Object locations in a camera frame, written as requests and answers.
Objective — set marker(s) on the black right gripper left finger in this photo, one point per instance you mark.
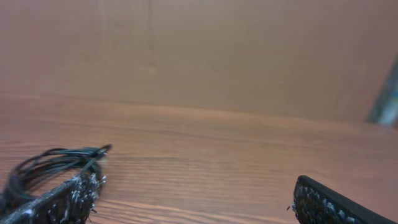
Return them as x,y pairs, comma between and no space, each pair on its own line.
70,202

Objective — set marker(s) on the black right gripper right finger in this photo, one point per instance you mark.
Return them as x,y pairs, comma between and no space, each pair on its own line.
317,204

